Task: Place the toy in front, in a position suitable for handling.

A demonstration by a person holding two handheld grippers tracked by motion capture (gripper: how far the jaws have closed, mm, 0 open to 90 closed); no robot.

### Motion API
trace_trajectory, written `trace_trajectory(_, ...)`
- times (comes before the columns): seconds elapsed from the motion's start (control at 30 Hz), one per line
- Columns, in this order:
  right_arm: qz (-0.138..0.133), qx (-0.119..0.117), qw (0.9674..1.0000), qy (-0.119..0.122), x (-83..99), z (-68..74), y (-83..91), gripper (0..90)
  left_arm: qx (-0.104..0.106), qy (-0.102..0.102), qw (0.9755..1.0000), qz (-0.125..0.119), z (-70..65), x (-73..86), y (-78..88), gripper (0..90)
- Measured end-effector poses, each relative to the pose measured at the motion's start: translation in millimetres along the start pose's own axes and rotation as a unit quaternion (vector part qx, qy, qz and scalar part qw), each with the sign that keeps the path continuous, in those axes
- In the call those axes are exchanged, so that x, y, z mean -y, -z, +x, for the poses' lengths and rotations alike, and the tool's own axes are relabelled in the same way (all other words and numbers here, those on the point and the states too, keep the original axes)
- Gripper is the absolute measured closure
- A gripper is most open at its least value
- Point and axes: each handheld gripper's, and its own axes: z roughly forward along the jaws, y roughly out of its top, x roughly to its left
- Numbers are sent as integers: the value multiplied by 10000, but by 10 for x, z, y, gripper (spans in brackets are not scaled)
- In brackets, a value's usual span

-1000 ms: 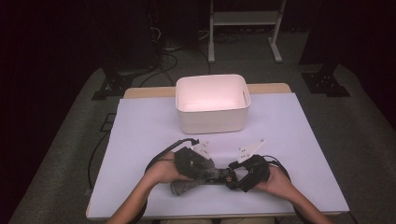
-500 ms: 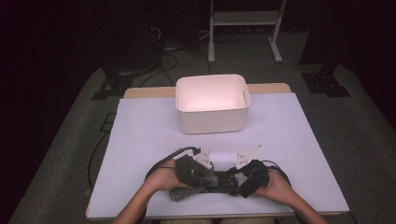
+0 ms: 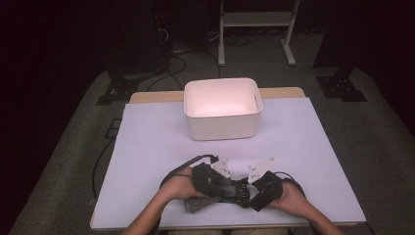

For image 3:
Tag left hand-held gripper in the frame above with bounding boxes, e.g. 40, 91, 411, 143
190, 158, 233, 199

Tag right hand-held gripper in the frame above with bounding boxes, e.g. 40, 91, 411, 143
247, 158, 284, 212

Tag grey fluffy towel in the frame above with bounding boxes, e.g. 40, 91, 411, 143
184, 180, 243, 214

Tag white plastic bin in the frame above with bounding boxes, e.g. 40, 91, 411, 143
183, 77, 264, 142

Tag person's right hand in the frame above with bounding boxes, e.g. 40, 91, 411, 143
268, 181, 309, 216

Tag person's left hand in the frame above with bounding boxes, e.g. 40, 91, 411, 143
160, 166, 209, 201

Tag black stand base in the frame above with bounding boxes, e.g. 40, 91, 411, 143
315, 67, 368, 103
96, 76, 141, 106

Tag right hand-held gripper cable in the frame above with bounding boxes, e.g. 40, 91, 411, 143
273, 170, 307, 199

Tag black floor cables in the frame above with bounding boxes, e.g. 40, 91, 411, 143
145, 28, 223, 92

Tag black floor cable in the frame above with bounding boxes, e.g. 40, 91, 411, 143
92, 118, 122, 200

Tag white metal stand frame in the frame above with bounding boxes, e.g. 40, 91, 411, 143
217, 0, 301, 68

